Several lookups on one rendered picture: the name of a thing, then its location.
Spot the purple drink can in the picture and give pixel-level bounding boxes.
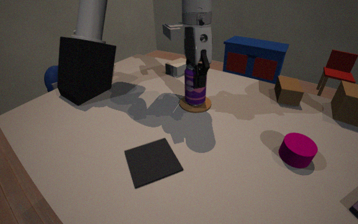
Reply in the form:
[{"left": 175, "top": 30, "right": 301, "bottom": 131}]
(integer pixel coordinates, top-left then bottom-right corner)
[{"left": 185, "top": 63, "right": 206, "bottom": 106}]

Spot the dark grey square slate coaster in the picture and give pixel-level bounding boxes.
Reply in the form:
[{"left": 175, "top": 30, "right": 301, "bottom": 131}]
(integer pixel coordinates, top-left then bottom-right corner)
[{"left": 124, "top": 138, "right": 183, "bottom": 188}]

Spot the tan round coaster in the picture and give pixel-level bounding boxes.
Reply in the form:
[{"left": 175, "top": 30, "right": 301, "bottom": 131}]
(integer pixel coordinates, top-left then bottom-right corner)
[{"left": 180, "top": 97, "right": 211, "bottom": 113}]

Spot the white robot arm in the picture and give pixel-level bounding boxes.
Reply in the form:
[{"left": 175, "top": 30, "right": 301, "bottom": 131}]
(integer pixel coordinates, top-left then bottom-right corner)
[{"left": 71, "top": 0, "right": 212, "bottom": 43}]

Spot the magenta cylinder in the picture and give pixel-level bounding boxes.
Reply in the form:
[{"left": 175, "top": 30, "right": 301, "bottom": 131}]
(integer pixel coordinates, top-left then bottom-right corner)
[{"left": 279, "top": 132, "right": 318, "bottom": 168}]

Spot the tan cube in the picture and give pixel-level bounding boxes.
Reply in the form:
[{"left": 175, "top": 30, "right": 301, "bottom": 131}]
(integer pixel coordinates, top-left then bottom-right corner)
[{"left": 274, "top": 76, "right": 304, "bottom": 106}]

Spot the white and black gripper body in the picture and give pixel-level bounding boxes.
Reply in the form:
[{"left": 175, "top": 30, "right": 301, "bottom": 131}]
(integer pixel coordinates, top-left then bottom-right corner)
[{"left": 184, "top": 24, "right": 212, "bottom": 66}]

